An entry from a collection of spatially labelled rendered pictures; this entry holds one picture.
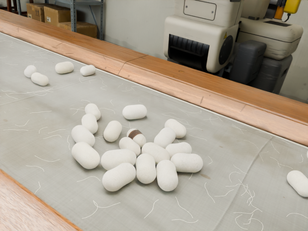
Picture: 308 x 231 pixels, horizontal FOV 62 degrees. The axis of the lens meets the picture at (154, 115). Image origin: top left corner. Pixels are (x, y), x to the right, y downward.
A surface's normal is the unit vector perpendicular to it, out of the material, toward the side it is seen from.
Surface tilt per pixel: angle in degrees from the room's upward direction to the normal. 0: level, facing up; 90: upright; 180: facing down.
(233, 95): 0
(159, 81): 45
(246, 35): 90
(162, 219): 0
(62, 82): 0
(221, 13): 98
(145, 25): 90
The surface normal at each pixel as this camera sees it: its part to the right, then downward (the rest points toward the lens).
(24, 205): 0.12, -0.87
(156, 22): -0.60, 0.32
